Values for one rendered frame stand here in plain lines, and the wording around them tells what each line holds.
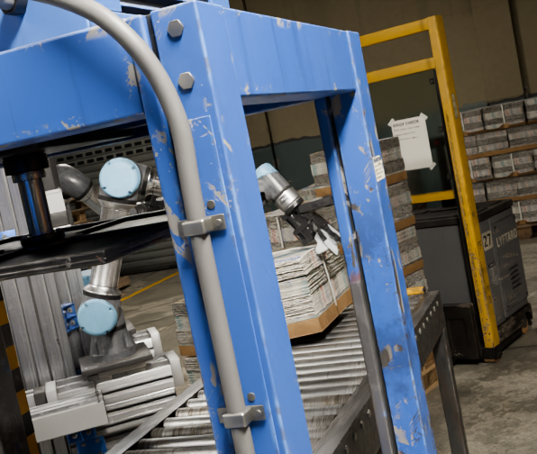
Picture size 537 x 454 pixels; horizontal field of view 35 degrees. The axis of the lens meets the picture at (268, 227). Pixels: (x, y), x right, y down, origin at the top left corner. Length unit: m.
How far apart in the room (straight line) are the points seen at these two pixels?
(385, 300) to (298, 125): 9.09
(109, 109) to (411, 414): 0.83
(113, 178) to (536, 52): 7.85
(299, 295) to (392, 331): 1.03
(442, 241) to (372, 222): 3.43
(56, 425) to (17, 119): 1.81
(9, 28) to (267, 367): 0.52
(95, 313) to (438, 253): 2.68
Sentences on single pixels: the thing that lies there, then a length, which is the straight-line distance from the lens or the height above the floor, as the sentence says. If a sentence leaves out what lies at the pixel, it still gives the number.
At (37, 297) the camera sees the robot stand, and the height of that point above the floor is 1.04.
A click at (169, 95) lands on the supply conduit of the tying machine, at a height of 1.46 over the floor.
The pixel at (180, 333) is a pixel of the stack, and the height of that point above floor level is 0.70.
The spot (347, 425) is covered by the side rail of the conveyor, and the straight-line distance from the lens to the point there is 1.81.
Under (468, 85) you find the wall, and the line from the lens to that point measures 10.08.
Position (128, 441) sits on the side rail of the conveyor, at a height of 0.80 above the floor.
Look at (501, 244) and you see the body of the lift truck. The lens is 5.00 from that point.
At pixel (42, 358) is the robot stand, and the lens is 2.97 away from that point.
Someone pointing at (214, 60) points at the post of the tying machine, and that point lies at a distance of 0.88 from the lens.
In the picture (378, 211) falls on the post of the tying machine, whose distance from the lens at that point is 1.44.
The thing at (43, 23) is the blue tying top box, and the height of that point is 1.59.
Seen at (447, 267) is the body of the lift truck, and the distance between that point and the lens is 4.89.
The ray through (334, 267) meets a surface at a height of 0.97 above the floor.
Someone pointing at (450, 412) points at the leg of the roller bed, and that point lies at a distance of 2.99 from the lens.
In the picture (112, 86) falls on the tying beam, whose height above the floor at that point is 1.49.
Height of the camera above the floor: 1.40
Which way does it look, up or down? 6 degrees down
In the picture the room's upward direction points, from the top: 11 degrees counter-clockwise
